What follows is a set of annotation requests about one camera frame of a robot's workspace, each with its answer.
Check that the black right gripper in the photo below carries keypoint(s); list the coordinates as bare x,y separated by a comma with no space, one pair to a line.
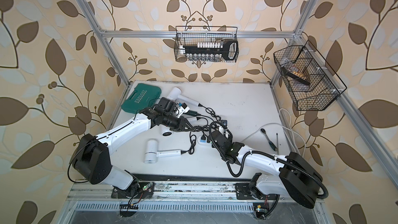
230,140

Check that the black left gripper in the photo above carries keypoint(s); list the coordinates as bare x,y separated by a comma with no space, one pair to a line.
181,123

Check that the white blue power strip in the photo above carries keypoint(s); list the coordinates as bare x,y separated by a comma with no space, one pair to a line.
204,141

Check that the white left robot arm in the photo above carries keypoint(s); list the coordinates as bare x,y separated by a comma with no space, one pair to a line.
92,157

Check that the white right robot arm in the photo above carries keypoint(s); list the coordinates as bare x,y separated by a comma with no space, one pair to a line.
280,175

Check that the green plastic tool case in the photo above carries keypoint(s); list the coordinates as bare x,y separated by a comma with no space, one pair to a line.
143,96

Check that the black white socket set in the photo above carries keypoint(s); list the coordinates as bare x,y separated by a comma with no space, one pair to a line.
224,50

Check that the black brush in basket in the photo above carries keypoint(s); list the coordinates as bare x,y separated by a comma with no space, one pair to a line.
299,77

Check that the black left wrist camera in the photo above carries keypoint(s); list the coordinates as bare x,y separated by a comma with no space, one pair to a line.
165,106

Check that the green handled screwdriver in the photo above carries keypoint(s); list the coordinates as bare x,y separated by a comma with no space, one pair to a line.
271,144

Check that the black wire basket back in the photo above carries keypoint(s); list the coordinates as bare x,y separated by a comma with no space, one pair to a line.
195,34

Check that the black wire basket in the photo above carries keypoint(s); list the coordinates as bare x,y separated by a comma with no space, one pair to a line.
326,86
195,34

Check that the black wire basket right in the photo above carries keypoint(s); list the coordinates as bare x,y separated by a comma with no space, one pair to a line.
326,86

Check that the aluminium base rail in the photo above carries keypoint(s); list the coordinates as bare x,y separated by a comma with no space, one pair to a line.
171,196

